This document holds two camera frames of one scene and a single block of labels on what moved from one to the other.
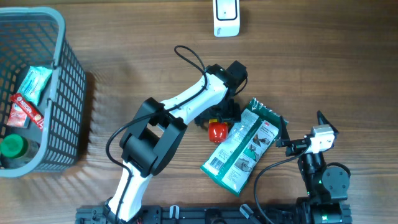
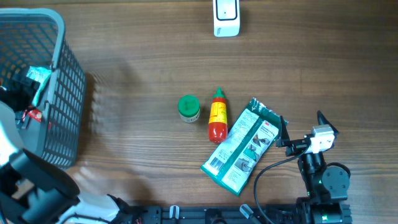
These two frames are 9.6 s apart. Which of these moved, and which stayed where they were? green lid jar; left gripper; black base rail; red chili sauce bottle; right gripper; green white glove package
Moved: green lid jar; left gripper
Stayed: red chili sauce bottle; right gripper; green white glove package; black base rail
